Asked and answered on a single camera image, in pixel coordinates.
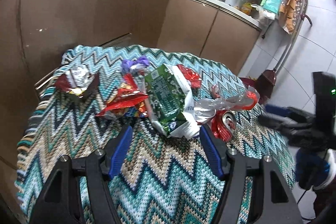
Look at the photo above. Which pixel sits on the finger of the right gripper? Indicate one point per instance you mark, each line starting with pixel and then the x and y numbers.
pixel 273 123
pixel 277 110

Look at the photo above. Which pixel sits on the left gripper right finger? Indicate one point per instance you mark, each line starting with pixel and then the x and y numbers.
pixel 271 201

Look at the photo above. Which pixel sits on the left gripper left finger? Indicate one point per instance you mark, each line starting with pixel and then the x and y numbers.
pixel 60 201

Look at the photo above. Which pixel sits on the crushed red soda can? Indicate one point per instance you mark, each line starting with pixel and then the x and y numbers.
pixel 223 125

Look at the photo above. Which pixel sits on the clear red plastic bag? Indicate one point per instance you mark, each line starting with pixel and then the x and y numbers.
pixel 206 108

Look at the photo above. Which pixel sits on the red snack packet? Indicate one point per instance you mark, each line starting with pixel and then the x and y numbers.
pixel 129 101

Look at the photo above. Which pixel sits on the green drink carton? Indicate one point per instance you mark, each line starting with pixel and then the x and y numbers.
pixel 171 103

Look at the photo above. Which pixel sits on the purple plastic wrapper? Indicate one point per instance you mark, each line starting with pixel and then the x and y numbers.
pixel 135 67

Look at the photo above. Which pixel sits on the brown kitchen cabinets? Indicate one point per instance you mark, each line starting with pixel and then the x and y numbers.
pixel 35 34

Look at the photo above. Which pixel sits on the blue gloved right hand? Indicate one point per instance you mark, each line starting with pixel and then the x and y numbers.
pixel 314 169

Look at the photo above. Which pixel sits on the maroon broom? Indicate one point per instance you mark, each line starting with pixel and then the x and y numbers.
pixel 267 80

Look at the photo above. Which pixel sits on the maroon dustpan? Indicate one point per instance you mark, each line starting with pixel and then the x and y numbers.
pixel 248 82

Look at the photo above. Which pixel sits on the zigzag knitted blanket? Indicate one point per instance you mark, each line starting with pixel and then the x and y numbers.
pixel 162 180

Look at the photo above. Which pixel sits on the red silver foil wrapper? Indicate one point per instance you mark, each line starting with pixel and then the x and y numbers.
pixel 192 77

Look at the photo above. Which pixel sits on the orange patterned hanging cloth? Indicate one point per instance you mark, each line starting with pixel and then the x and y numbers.
pixel 288 13

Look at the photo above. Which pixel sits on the teal hanging bag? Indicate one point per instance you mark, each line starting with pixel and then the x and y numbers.
pixel 272 6

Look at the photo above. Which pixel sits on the yellow bottle on counter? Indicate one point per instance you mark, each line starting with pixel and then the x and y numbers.
pixel 246 8

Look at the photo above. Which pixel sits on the crumpled silver brown carton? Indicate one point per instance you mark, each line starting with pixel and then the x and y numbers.
pixel 77 82

